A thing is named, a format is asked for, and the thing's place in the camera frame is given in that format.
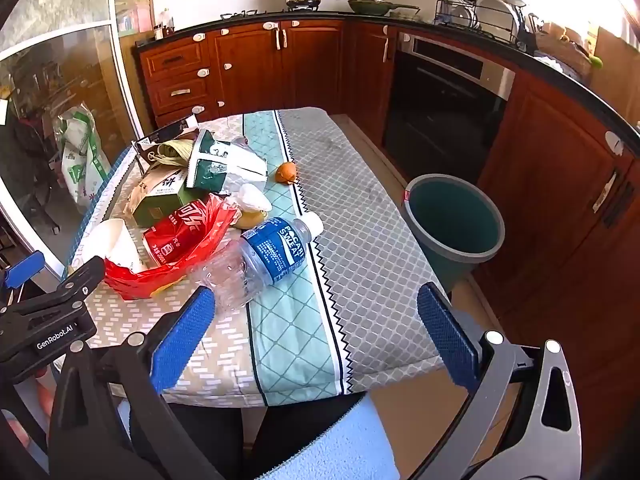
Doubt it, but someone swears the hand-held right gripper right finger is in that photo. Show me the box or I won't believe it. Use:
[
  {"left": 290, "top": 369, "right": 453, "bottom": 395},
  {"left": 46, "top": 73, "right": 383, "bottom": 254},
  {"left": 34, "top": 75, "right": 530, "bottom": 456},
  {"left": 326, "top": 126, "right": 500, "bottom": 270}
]
[{"left": 416, "top": 282, "right": 583, "bottom": 480}]

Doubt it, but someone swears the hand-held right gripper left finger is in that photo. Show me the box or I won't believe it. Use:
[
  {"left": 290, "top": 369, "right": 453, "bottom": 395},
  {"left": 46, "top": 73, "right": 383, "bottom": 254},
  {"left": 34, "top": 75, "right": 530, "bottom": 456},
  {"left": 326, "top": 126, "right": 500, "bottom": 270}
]
[{"left": 47, "top": 285, "right": 226, "bottom": 480}]

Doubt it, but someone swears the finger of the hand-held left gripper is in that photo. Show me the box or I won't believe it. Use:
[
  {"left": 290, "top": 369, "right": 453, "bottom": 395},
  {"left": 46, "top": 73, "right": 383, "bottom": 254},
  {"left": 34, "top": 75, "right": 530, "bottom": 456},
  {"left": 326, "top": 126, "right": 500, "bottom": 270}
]
[
  {"left": 10, "top": 255, "right": 107, "bottom": 321},
  {"left": 0, "top": 250, "right": 47, "bottom": 293}
]

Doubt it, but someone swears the red plastic bag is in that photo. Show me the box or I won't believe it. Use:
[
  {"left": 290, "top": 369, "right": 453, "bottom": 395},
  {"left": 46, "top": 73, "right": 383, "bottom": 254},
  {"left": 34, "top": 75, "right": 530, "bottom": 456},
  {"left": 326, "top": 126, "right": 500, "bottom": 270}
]
[{"left": 102, "top": 195, "right": 241, "bottom": 301}]

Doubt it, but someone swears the grey bin with teal inside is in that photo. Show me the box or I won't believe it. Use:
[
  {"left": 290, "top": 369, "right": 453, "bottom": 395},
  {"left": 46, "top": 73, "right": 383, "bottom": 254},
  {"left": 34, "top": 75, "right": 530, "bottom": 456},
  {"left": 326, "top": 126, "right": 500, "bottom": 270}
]
[{"left": 401, "top": 174, "right": 506, "bottom": 293}]

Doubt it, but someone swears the red soda can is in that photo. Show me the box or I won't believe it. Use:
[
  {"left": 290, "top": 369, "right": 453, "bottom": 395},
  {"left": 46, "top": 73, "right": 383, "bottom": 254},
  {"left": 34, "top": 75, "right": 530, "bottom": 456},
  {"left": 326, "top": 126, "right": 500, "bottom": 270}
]
[{"left": 142, "top": 199, "right": 221, "bottom": 266}]

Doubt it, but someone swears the clear bottle with blue label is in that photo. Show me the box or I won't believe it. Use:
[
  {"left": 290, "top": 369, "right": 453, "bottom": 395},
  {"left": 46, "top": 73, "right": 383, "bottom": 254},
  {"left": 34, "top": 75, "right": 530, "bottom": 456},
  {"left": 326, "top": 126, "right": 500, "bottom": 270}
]
[{"left": 187, "top": 211, "right": 326, "bottom": 318}]

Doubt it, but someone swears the dark cloth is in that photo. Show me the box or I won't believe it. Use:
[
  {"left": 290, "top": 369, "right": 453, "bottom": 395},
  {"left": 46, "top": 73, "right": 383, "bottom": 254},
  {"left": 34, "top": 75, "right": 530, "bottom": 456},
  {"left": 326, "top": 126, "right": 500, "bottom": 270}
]
[{"left": 167, "top": 391, "right": 368, "bottom": 480}]

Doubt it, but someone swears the green and tan box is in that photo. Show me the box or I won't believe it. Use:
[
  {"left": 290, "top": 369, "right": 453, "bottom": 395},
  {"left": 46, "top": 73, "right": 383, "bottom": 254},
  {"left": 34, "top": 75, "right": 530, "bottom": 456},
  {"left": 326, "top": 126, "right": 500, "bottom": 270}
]
[{"left": 131, "top": 160, "right": 211, "bottom": 228}]

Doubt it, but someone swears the green and white plastic bag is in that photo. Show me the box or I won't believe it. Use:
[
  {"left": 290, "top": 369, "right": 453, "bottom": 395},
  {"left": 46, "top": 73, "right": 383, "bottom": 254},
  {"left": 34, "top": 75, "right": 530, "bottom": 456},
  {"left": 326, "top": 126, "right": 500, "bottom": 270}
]
[{"left": 56, "top": 105, "right": 112, "bottom": 213}]

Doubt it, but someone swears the yellow fruit piece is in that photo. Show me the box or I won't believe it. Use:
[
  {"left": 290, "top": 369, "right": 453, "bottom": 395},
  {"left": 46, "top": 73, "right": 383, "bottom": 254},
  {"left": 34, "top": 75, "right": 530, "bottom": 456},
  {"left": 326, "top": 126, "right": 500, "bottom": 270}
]
[{"left": 235, "top": 210, "right": 267, "bottom": 231}]

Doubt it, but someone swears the light blue fleece cloth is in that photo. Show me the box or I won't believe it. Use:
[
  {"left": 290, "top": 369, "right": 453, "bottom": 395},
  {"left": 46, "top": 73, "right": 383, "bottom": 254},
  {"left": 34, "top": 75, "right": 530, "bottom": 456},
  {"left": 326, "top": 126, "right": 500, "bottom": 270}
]
[{"left": 250, "top": 392, "right": 401, "bottom": 480}]

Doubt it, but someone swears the patterned quilted table cover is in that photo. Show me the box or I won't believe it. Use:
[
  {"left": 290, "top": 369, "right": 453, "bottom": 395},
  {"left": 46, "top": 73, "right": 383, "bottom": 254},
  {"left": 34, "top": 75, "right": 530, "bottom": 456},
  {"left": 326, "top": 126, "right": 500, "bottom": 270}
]
[{"left": 67, "top": 106, "right": 451, "bottom": 408}]

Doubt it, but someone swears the white crumpled tissue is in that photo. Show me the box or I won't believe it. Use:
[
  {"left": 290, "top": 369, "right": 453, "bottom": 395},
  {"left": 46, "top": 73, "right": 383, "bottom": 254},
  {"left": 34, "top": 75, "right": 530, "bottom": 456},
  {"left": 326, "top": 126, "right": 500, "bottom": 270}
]
[{"left": 235, "top": 182, "right": 273, "bottom": 213}]

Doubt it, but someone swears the red wooden base cabinet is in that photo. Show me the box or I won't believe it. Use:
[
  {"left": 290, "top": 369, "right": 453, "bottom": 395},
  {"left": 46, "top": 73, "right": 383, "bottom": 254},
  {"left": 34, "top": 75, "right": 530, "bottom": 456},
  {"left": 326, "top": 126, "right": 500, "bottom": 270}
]
[
  {"left": 135, "top": 15, "right": 398, "bottom": 133},
  {"left": 472, "top": 67, "right": 640, "bottom": 411}
]

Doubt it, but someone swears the black built-in oven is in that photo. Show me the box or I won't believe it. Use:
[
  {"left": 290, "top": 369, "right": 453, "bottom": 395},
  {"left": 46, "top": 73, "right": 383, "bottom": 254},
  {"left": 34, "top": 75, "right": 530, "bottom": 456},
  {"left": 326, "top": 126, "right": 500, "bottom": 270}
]
[{"left": 382, "top": 30, "right": 516, "bottom": 173}]

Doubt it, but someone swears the woven basket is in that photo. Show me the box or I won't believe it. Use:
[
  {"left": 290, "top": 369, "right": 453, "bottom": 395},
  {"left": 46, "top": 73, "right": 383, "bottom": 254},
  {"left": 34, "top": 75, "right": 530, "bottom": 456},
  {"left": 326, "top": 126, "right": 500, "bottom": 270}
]
[{"left": 537, "top": 22, "right": 593, "bottom": 76}]

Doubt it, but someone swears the gas hob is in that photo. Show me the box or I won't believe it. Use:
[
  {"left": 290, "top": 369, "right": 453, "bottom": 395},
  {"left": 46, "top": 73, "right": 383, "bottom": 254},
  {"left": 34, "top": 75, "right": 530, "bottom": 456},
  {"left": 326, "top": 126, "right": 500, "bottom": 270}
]
[{"left": 220, "top": 7, "right": 326, "bottom": 20}]

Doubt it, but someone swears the white plate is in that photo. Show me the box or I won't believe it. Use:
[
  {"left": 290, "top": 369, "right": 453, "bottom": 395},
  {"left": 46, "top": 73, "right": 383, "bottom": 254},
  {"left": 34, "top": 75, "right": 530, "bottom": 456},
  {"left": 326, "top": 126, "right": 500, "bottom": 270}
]
[{"left": 477, "top": 0, "right": 518, "bottom": 41}]

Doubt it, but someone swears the green frying pan with lid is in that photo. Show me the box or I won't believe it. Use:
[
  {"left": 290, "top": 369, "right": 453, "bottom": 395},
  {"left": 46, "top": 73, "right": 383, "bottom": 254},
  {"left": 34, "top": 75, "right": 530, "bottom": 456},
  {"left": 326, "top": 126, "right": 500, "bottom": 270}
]
[{"left": 347, "top": 0, "right": 421, "bottom": 16}]

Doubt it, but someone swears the black wire dish rack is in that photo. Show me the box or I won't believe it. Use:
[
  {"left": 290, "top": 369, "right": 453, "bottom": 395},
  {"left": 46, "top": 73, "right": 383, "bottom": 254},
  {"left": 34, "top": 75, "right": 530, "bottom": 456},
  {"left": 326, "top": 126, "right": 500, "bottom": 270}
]
[{"left": 434, "top": 0, "right": 531, "bottom": 46}]

